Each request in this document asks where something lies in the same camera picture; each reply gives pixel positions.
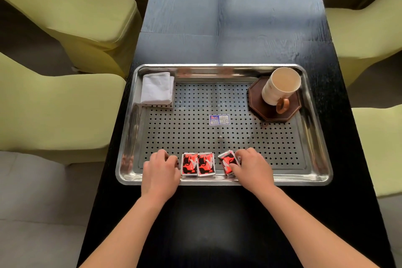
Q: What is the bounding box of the folded white cloth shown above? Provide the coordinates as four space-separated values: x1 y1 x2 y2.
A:
140 72 176 107

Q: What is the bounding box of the red and black packet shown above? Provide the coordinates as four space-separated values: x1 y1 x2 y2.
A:
197 152 216 177
218 150 241 176
181 153 199 177

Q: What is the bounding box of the person's left forearm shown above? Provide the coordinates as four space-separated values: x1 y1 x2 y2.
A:
79 194 173 268

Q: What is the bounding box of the person's right hand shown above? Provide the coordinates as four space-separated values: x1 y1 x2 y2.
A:
231 147 276 196

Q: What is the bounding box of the cream mug with brown handle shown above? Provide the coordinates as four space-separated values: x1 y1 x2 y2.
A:
261 67 302 114

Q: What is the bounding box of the perforated stainless steel tray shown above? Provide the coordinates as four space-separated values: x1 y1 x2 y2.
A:
115 64 333 186

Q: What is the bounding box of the brown octagonal coaster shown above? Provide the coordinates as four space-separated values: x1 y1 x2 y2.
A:
247 77 302 122

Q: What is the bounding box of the green covered chair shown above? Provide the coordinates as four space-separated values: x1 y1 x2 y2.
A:
352 104 402 198
0 0 142 79
0 53 126 165
325 0 402 88

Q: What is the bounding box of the person's right forearm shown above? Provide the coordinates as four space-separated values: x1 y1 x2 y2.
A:
251 183 368 268

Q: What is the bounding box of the blue and white sticker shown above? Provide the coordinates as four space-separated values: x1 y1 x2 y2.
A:
209 115 230 126

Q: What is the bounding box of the person's left hand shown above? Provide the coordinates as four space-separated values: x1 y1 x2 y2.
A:
141 149 182 197

